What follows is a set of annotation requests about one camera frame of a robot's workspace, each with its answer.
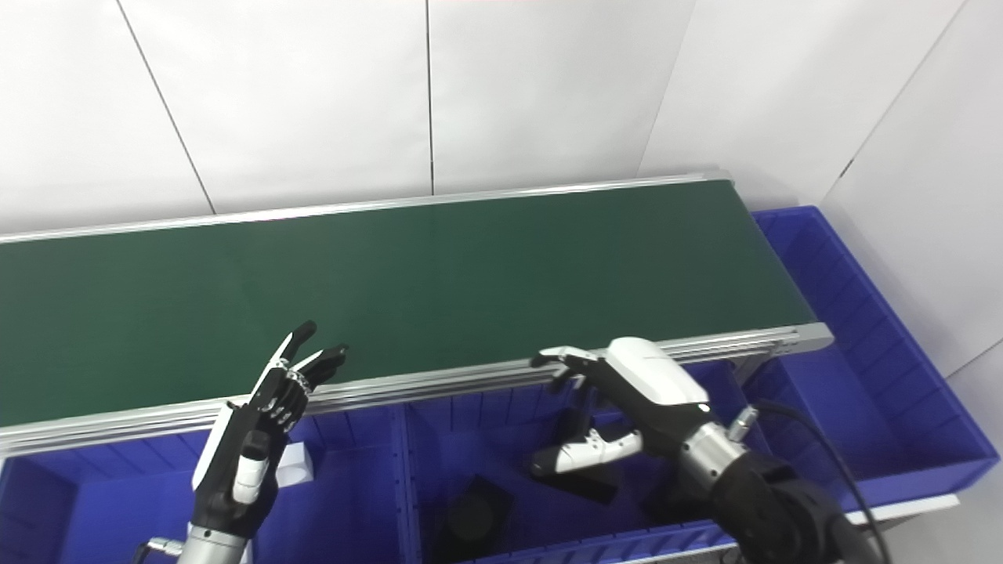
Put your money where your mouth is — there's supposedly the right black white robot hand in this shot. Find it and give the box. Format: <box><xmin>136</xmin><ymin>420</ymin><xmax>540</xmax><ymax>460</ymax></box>
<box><xmin>530</xmin><ymin>336</ymin><xmax>715</xmax><ymax>479</ymax></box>

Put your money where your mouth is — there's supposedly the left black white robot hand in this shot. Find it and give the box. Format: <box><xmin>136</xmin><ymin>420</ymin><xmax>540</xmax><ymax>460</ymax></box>
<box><xmin>190</xmin><ymin>319</ymin><xmax>350</xmax><ymax>541</ymax></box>

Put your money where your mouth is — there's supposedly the aluminium conveyor leg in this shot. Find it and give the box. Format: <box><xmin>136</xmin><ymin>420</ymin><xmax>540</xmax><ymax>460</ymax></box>
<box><xmin>731</xmin><ymin>354</ymin><xmax>787</xmax><ymax>394</ymax></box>

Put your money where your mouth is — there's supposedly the blue plastic bin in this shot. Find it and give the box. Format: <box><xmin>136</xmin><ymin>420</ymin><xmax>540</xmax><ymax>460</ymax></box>
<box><xmin>735</xmin><ymin>205</ymin><xmax>1001</xmax><ymax>512</ymax></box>
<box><xmin>0</xmin><ymin>406</ymin><xmax>407</xmax><ymax>564</ymax></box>
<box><xmin>398</xmin><ymin>362</ymin><xmax>773</xmax><ymax>564</ymax></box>

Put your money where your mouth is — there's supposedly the white block with hole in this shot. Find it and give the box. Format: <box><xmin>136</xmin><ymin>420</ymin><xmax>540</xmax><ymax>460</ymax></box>
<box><xmin>277</xmin><ymin>442</ymin><xmax>315</xmax><ymax>486</ymax></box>

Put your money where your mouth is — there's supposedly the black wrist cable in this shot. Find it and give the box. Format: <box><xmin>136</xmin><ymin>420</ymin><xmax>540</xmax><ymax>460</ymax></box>
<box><xmin>729</xmin><ymin>399</ymin><xmax>896</xmax><ymax>564</ymax></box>

